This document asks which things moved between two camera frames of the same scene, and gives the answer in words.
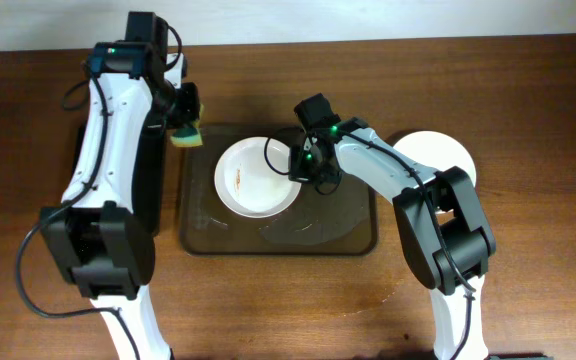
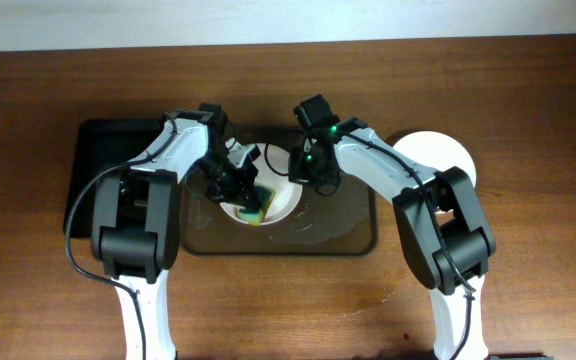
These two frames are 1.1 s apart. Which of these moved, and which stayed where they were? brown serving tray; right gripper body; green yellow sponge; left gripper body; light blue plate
Moved: green yellow sponge; left gripper body
Stayed: light blue plate; right gripper body; brown serving tray
